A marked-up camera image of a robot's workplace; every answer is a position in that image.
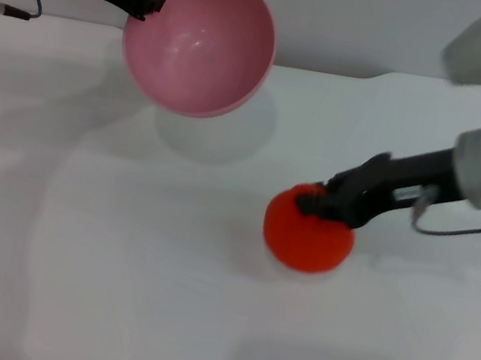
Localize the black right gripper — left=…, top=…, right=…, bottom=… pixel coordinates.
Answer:
left=291, top=125, right=472, bottom=248

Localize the orange toy fruit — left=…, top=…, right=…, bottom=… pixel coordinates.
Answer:
left=256, top=176, right=364, bottom=282

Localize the pink plastic bowl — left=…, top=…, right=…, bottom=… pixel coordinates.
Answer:
left=110, top=0, right=284, bottom=130

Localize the right arm cable with connector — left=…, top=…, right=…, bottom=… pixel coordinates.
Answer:
left=387, top=180, right=481, bottom=244

